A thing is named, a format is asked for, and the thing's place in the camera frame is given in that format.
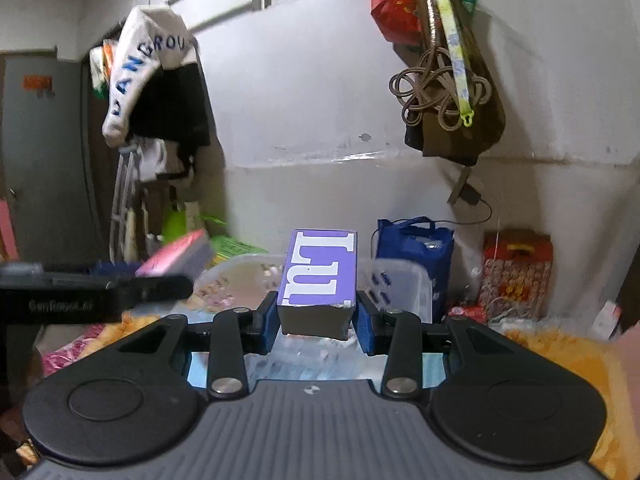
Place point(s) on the purple white box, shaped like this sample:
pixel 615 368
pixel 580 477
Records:
pixel 317 275

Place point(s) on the red patterned gift bag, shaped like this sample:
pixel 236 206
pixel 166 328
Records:
pixel 515 280

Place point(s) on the small white red box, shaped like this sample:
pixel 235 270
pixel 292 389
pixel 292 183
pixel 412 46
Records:
pixel 605 320

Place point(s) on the magenta floral cloth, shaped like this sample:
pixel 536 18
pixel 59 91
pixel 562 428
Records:
pixel 70 355

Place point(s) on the brown hanging bag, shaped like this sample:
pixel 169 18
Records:
pixel 485 130

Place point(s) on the brown wall socket board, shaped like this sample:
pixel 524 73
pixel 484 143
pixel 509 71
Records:
pixel 457 185

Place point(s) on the orange door notice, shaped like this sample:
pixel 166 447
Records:
pixel 37 83

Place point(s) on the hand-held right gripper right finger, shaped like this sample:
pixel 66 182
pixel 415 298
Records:
pixel 364 325

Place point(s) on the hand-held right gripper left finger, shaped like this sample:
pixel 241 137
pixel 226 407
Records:
pixel 270 322

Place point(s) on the red white tissue pack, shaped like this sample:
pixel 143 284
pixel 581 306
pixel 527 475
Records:
pixel 175 255

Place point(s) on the grey door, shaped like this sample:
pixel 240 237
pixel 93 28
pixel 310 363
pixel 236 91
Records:
pixel 50 160

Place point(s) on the yellow patterned blanket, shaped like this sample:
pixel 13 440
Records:
pixel 565 355

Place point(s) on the white black hanging sweatshirt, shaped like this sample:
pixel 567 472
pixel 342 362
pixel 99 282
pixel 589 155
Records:
pixel 125 100

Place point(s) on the red hanging bag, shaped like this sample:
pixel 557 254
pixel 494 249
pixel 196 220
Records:
pixel 395 5

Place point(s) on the green printed packet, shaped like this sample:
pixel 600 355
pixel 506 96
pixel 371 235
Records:
pixel 240 249

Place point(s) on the printed plastic bag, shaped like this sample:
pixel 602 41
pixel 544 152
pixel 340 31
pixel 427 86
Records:
pixel 100 70

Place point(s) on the blue shopping bag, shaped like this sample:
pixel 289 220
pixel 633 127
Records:
pixel 415 250

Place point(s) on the metal crutch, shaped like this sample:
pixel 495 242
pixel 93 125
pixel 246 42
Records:
pixel 120 200

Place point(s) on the green shopping bag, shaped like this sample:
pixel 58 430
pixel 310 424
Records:
pixel 172 225

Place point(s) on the black power adapter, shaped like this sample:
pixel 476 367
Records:
pixel 472 195

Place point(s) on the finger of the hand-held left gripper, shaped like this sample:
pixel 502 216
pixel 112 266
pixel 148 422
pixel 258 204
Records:
pixel 160 287
pixel 112 267

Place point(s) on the pink blanket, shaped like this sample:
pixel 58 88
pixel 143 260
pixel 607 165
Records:
pixel 630 385

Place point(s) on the clear plastic basket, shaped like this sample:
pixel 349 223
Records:
pixel 400 285

